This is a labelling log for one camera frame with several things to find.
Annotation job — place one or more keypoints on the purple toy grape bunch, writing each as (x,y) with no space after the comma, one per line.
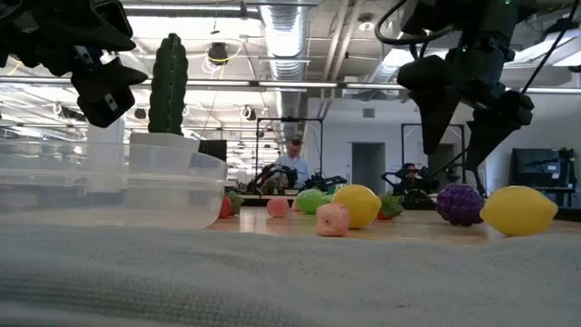
(459,204)

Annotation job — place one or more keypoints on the black metal rig frame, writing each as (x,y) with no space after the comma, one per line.
(402,150)
(290,119)

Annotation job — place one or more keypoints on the grey woven cloth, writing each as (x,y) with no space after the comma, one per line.
(290,281)

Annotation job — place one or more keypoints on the silver smooth air duct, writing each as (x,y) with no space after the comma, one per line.
(390,68)

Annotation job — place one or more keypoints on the yellow toy lemon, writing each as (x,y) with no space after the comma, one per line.
(517,211)
(361,204)

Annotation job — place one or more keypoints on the red toy strawberry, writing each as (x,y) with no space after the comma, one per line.
(224,208)
(390,205)

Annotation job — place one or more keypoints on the white column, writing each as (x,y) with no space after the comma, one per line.
(105,134)

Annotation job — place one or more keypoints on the long ceiling light bar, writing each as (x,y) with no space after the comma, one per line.
(227,83)

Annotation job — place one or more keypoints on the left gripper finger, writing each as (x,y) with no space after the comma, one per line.
(109,73)
(95,38)

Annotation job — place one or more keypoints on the green and black robot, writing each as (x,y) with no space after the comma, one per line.
(320,181)

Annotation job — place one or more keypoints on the black ceiling spotlight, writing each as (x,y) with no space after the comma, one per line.
(218,52)

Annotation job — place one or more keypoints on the black table edge frame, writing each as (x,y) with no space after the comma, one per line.
(569,213)

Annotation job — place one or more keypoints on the white round ceiling sensor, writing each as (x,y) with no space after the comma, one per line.
(366,25)

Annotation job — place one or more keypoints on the dark blue robot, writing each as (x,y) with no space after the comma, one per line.
(390,178)

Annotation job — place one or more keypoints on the white square plant pot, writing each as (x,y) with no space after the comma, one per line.
(159,141)

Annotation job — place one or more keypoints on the clear plastic tupperware container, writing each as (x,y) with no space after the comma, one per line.
(91,200)

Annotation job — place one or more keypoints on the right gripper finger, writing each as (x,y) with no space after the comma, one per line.
(436,118)
(488,141)

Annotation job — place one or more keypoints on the black and red robot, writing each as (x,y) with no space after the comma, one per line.
(270,179)

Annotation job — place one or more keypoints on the black monitor screen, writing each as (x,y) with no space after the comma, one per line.
(540,167)

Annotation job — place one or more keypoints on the black dome-shaped object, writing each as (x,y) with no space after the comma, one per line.
(417,196)

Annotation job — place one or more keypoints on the grey wall vent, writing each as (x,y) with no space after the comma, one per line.
(368,113)

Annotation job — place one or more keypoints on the round light green toy fruit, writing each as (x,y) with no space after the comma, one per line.
(311,201)

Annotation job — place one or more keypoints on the tall green cactus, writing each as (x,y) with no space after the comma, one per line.
(169,82)

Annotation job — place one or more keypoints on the person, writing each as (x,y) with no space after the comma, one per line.
(292,165)
(412,175)

